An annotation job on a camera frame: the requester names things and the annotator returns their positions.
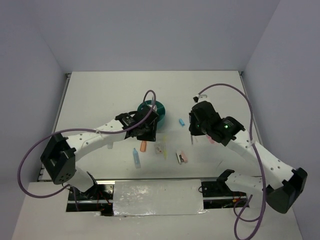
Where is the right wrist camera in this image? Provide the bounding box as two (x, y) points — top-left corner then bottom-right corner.
(193, 94), (210, 103)

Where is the teal round organizer container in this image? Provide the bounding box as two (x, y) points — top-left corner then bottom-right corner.
(137, 100), (166, 132)

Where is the white staples box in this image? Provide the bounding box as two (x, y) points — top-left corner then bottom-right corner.
(154, 142), (164, 155)

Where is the orange transparent cap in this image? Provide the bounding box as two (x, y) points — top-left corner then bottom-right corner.
(140, 141), (147, 153)

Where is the pink white stapler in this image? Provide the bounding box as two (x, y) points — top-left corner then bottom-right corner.
(176, 150), (188, 165)

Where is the blue cap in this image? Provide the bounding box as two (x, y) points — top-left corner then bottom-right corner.
(178, 118), (185, 127)

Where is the pink highlighter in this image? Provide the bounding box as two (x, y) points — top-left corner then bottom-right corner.
(206, 135), (215, 144)

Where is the yellow pen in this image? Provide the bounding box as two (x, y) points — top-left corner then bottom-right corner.
(162, 135), (167, 160)

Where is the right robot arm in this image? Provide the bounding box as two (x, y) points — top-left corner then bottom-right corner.
(189, 100), (308, 214)

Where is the blue highlighter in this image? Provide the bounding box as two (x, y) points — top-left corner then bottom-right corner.
(132, 148), (141, 169)

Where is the foil covered base plate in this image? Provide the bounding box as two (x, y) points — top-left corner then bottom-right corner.
(113, 179), (206, 217)

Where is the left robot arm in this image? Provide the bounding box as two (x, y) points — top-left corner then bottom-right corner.
(40, 104), (159, 200)

